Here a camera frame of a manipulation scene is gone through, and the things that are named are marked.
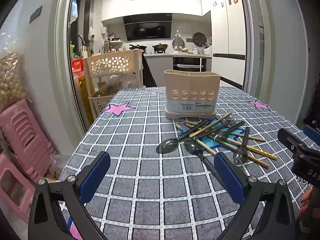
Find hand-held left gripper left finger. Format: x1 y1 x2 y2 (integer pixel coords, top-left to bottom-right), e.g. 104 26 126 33
29 151 112 240

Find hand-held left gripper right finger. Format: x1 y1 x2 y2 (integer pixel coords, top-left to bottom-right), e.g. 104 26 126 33
214 151 300 240

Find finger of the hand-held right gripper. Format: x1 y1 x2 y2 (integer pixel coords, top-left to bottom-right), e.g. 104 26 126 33
303 125 320 147
277 127 308 153

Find clear grey spoon black handle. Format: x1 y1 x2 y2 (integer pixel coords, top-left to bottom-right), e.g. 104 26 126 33
195 118 238 142
233 127 250 166
184 140 224 184
212 121 246 142
156 118 210 154

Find beige plastic utensil holder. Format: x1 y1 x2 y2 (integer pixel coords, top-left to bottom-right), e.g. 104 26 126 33
164 69 222 120

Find person's right hand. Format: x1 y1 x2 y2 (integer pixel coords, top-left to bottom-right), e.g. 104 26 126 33
300 187 320 230

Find grey checkered tablecloth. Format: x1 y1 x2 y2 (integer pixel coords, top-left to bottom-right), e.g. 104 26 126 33
59 86 320 240

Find stack of pink plastic stools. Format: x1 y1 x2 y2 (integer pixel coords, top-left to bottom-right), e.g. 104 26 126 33
0 99 59 184

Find pink plastic stool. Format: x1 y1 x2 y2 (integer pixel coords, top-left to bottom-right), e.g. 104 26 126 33
0 152 37 224

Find yellow oil bottle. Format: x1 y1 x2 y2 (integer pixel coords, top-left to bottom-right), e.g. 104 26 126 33
79 76 94 120

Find clear plastic bag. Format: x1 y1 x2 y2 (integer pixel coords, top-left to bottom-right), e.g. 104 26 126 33
107 74 139 91

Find red plastic basket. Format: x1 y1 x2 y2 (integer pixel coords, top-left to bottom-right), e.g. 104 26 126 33
71 59 84 73

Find beige plastic storage rack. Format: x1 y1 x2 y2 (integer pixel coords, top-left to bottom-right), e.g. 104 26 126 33
82 49 144 120

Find black built-in oven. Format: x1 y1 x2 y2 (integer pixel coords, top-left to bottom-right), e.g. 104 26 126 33
172 56 207 72

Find white refrigerator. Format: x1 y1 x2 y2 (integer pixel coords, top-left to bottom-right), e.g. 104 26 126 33
209 0 247 85

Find clear bag of beans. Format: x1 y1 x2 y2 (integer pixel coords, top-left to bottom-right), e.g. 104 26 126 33
0 34 28 110

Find dark round baking pan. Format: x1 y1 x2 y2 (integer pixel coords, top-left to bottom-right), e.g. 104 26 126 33
192 32 207 47

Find kitchen faucet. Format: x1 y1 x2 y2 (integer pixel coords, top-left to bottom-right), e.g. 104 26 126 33
71 34 85 53

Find round pot lid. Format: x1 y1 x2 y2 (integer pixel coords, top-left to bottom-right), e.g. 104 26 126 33
172 37 184 52

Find black range hood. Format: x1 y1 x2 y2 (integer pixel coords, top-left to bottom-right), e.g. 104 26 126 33
122 14 173 41

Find white upper cabinets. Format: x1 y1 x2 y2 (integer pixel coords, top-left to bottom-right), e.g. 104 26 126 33
101 0 203 22

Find dark wall switch panel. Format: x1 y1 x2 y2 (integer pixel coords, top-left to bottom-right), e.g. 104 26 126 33
29 8 42 24

